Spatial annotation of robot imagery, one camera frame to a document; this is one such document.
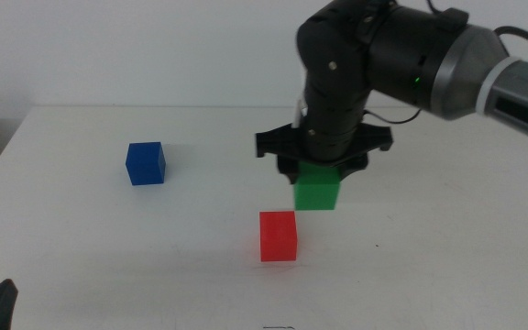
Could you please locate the green cube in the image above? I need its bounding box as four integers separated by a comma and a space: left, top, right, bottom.
293, 160, 342, 212

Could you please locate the red cube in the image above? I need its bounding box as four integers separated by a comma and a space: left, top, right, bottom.
258, 210, 299, 263

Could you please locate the blue cube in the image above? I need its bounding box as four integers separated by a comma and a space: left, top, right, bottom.
125, 141, 167, 187

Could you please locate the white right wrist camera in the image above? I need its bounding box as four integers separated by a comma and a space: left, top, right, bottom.
291, 97, 310, 130

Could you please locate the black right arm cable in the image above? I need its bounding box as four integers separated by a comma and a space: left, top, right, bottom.
363, 0, 528, 126

